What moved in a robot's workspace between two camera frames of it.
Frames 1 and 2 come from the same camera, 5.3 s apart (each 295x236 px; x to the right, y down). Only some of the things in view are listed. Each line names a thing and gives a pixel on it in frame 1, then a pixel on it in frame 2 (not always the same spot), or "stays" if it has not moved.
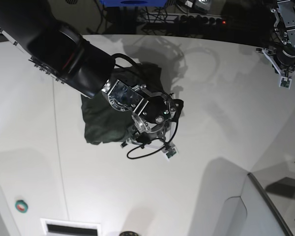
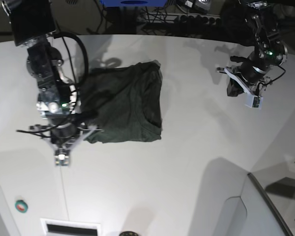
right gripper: (283, 60) -> (256, 75)
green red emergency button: (21, 206) stays
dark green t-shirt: (103, 123) stays
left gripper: (143, 138) -> (65, 136)
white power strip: (181, 18) stays
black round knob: (129, 233) stays
